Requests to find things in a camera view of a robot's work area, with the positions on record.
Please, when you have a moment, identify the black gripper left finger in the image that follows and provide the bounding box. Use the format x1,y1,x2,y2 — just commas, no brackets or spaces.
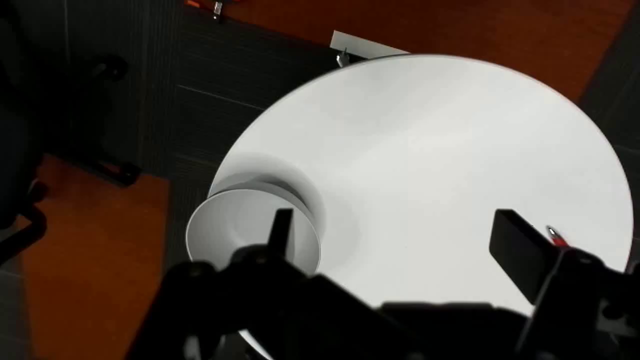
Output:
127,207,374,360

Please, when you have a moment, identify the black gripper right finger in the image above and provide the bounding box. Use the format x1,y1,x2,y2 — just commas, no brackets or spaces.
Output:
488,207,640,360

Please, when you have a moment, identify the red pen with silver tip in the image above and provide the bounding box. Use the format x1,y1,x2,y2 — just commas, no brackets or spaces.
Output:
547,226,570,247

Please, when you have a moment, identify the white bowl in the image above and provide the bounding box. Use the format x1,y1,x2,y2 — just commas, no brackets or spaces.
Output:
184,186,321,273

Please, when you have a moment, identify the round white table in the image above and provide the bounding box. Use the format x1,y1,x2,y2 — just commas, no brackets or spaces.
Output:
208,56,635,309

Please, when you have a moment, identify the black office chair base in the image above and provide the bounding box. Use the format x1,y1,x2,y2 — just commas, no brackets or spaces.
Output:
0,52,145,266

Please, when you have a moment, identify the grey metal bracket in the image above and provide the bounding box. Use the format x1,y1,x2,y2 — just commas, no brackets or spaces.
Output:
330,30,403,68

